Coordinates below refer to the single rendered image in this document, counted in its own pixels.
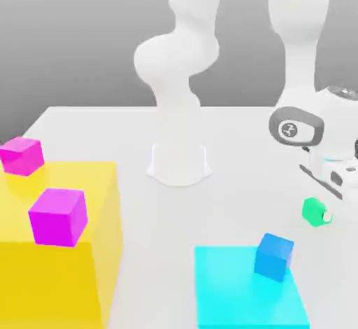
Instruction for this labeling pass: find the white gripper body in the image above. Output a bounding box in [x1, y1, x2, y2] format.
[298, 162, 358, 213]

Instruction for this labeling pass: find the small green cube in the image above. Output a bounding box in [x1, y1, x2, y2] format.
[301, 197, 334, 228]

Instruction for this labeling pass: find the small blue cube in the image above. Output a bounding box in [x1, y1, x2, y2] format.
[253, 232, 295, 283]

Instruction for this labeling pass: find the small magenta cube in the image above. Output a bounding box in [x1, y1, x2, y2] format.
[0, 136, 45, 178]
[27, 188, 90, 249]

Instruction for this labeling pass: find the large cyan box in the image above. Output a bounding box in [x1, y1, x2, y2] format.
[194, 246, 311, 329]

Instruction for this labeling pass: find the large yellow box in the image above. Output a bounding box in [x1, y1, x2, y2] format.
[0, 160, 124, 329]

